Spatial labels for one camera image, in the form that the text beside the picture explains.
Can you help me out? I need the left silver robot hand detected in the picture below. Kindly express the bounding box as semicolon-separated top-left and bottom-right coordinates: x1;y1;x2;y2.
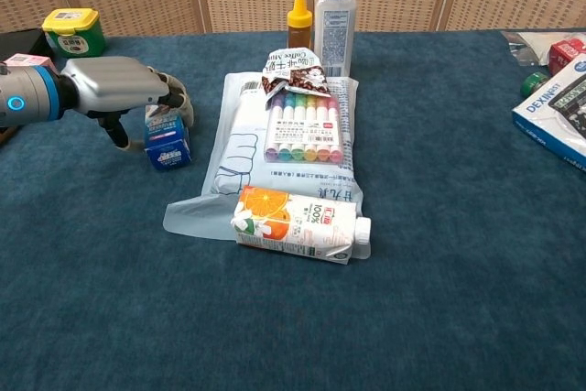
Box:
57;56;195;151

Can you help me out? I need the blue cardboard product box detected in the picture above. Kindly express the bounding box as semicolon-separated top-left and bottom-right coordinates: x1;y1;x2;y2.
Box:
144;104;193;171

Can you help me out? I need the orange juice carton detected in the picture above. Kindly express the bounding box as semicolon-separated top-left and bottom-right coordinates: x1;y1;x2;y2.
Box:
230;185;373;266

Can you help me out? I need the red cardboard box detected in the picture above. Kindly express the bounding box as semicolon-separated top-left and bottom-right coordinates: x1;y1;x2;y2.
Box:
548;37;586;77

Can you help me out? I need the green tub with yellow lid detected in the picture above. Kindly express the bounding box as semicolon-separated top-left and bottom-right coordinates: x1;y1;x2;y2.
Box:
41;7;108;60

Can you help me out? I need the pink cardboard box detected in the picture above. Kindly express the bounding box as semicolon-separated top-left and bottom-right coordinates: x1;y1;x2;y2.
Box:
2;52;60;75

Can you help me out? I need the black box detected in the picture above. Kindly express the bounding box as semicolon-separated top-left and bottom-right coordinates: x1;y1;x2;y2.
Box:
0;27;55;64

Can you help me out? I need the large white plastic package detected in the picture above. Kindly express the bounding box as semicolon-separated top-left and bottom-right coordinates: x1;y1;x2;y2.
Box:
163;71;365;242

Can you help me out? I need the coffee milk snack bag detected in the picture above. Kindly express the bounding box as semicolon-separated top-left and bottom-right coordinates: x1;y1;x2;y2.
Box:
261;48;331;99

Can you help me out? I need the yellow capped honey bottle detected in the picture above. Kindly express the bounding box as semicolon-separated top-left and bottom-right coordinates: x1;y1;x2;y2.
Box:
287;0;313;50

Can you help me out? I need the pastel highlighter marker pack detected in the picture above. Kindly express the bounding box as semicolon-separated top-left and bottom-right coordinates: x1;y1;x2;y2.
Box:
264;92;345;166

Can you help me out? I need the clear bottle with blue cap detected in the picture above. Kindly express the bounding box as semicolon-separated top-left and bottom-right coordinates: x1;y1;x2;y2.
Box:
313;0;357;78

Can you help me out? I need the teal table cloth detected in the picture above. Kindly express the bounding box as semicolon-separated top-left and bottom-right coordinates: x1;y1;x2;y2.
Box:
0;27;586;391

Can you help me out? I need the clear plastic bag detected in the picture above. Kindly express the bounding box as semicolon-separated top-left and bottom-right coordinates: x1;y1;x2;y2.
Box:
500;30;586;68

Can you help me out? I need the green bottle cap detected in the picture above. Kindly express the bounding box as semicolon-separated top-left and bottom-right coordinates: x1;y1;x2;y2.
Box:
522;71;551;99

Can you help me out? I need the blue white DEXIN package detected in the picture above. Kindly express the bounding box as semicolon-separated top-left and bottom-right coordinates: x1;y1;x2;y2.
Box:
511;52;586;175

